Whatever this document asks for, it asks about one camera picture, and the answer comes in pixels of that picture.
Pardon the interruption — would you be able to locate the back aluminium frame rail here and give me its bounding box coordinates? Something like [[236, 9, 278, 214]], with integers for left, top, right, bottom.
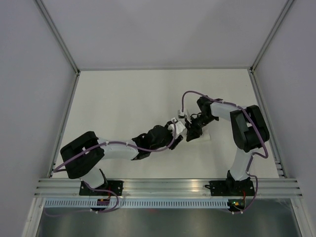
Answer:
[[80, 66, 251, 72]]

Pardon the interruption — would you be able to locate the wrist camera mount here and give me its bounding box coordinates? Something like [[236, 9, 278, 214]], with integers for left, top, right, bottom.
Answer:
[[178, 109, 192, 123], [166, 118, 186, 136]]

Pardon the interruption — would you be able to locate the purple cable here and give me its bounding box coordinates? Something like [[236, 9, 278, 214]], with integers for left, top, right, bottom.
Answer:
[[181, 90, 269, 215], [44, 119, 178, 217]]

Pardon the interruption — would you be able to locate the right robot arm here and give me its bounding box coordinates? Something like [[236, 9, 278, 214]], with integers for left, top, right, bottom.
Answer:
[[179, 96, 270, 195]]

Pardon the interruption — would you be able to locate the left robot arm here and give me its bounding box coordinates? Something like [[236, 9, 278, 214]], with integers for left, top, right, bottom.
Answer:
[[54, 119, 185, 196]]

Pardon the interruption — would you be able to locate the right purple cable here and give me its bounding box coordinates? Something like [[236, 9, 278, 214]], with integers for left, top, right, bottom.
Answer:
[[181, 90, 269, 215]]

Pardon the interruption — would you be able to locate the white slotted cable duct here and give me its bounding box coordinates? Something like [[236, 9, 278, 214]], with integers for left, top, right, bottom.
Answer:
[[44, 198, 229, 209]]

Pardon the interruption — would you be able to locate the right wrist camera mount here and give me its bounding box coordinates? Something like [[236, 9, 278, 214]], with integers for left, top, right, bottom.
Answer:
[[178, 109, 192, 123]]

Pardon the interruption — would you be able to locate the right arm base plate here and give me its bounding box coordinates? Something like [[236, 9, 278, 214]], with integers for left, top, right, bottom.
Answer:
[[205, 173, 255, 197]]

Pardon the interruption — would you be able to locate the aluminium frame post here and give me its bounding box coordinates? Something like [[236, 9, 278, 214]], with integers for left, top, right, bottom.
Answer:
[[34, 0, 80, 75], [248, 0, 296, 74]]

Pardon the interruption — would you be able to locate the left aluminium frame post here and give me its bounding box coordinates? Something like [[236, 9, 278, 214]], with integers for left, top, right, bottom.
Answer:
[[34, 0, 80, 75]]

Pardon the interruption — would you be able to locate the right aluminium frame post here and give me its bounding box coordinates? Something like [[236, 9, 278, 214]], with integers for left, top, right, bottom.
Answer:
[[248, 0, 296, 74]]

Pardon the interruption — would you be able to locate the white cloth napkin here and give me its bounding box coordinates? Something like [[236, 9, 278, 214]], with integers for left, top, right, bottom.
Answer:
[[185, 113, 207, 142]]

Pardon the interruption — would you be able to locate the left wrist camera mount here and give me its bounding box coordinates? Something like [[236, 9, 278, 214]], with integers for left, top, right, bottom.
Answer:
[[166, 118, 186, 136]]

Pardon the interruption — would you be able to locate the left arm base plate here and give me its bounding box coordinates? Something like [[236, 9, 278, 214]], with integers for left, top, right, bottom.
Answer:
[[79, 180, 123, 196]]

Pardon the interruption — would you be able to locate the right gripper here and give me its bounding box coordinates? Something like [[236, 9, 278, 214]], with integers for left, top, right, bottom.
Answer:
[[185, 114, 217, 142]]

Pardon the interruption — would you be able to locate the left side aluminium rail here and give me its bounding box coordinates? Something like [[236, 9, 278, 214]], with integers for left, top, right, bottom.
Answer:
[[46, 71, 81, 178]]

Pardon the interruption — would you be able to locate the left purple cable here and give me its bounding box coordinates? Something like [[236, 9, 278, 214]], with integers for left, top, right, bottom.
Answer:
[[44, 119, 178, 217]]

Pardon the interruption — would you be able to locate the front aluminium rail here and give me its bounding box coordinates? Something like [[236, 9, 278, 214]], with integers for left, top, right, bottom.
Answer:
[[34, 178, 303, 198]]

